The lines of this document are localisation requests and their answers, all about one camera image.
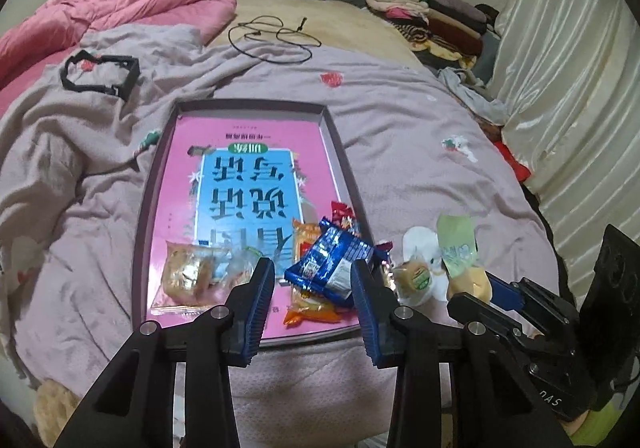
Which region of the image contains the blue wafer packet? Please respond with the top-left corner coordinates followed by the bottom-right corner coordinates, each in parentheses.
top-left (284, 218), bottom-right (388, 306)

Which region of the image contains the pink book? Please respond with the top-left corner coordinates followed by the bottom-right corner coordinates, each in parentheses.
top-left (150, 113), bottom-right (371, 341)

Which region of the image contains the red candy packet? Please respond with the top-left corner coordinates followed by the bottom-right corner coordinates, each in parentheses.
top-left (330, 200), bottom-right (361, 236)

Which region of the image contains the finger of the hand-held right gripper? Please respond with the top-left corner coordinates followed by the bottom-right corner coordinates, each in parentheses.
top-left (482, 272), bottom-right (581, 329)
top-left (446, 292), bottom-right (526, 344)

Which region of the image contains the beige bed sheet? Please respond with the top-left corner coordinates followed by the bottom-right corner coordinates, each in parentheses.
top-left (210, 0), bottom-right (426, 66)

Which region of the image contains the round pastry clear packet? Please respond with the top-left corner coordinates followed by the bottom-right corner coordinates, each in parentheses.
top-left (392, 258), bottom-right (436, 306)

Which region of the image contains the person's right forearm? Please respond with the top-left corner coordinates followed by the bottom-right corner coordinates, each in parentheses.
top-left (570, 398), bottom-right (631, 448)

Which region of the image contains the beige plush toy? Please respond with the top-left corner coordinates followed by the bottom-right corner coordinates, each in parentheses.
top-left (36, 378), bottom-right (91, 448)

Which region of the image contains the shallow cardboard box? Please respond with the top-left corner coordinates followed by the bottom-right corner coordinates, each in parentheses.
top-left (131, 98), bottom-right (396, 354)

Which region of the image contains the light blue garment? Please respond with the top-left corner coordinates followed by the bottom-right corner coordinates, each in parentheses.
top-left (437, 68), bottom-right (511, 123)

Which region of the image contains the black plastic frame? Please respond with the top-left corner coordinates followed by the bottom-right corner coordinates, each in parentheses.
top-left (59, 50), bottom-right (141, 101)

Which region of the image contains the orange bread packet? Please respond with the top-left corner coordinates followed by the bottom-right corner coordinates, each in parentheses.
top-left (282, 220), bottom-right (353, 326)

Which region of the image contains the pink quilt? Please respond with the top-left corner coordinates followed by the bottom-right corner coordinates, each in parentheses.
top-left (0, 0), bottom-right (238, 88)

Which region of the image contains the green yellow cake packet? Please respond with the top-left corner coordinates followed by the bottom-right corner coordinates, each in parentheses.
top-left (436, 214), bottom-right (493, 301)

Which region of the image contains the black cable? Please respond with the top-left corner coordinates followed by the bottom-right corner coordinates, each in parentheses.
top-left (227, 15), bottom-right (323, 63)

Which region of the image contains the red cloth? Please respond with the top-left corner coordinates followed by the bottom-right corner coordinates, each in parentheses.
top-left (492, 138), bottom-right (532, 181)

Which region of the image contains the pile of folded clothes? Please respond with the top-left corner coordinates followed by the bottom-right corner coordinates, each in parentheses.
top-left (365, 0), bottom-right (493, 73)

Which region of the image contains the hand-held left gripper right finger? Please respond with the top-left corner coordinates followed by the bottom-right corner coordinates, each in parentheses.
top-left (350, 259), bottom-right (573, 448)

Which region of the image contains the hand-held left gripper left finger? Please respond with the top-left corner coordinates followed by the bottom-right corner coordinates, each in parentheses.
top-left (52, 257), bottom-right (277, 448)

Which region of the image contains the white curtain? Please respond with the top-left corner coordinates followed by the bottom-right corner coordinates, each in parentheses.
top-left (487, 0), bottom-right (640, 279)

